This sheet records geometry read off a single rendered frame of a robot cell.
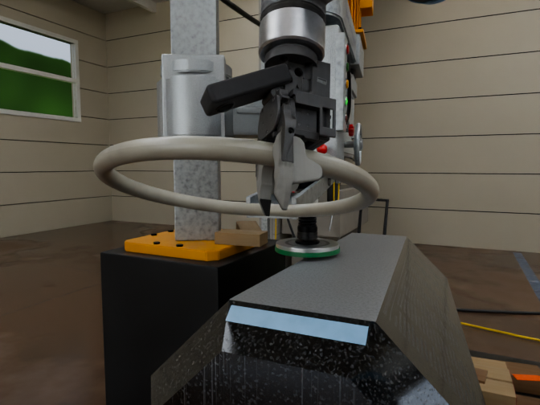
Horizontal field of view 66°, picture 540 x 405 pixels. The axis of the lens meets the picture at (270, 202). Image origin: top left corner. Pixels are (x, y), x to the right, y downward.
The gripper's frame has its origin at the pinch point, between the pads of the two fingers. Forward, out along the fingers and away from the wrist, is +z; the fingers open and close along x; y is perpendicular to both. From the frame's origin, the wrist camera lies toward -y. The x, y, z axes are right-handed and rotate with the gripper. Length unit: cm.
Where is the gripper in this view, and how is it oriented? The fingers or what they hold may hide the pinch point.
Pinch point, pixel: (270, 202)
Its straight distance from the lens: 51.3
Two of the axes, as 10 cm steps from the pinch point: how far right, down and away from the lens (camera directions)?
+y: 9.3, 1.1, 3.5
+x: -3.6, 1.6, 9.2
